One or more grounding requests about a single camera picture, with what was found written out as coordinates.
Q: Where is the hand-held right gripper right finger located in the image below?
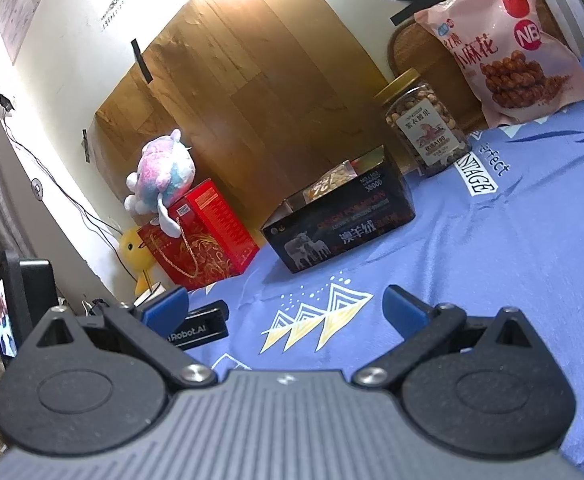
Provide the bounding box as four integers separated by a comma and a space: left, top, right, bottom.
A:
352, 285, 558, 389

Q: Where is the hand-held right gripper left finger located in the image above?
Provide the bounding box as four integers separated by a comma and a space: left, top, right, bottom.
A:
17, 285, 219, 387

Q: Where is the black printed box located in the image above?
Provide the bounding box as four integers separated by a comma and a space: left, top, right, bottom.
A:
259, 145, 417, 275

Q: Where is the yellow snack packet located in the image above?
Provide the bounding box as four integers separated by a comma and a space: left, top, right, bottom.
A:
303, 160, 368, 204

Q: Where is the yellow duck plush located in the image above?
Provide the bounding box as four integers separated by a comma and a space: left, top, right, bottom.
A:
118, 225, 158, 298

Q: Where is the red gift box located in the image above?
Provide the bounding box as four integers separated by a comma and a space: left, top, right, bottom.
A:
137, 178, 260, 291

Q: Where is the pastel plush toy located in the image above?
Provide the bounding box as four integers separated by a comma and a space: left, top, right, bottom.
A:
124, 129, 195, 236

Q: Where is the blue printed cloth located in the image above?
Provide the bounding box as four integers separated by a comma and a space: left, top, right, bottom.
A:
187, 55, 584, 480

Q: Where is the black display device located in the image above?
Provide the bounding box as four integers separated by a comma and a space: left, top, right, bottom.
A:
0, 250, 57, 358

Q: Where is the clear nut jar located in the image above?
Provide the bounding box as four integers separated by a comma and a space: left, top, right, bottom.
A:
373, 69, 474, 178

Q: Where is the wooden board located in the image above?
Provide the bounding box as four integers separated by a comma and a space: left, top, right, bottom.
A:
94, 0, 418, 221

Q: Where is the black tape strip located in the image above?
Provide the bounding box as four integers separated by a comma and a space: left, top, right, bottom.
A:
131, 38, 154, 84

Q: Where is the pink twisted snack bag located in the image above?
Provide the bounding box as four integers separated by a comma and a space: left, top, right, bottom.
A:
414, 0, 584, 130

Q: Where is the black cable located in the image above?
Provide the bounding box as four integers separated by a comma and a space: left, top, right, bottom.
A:
0, 87, 123, 241

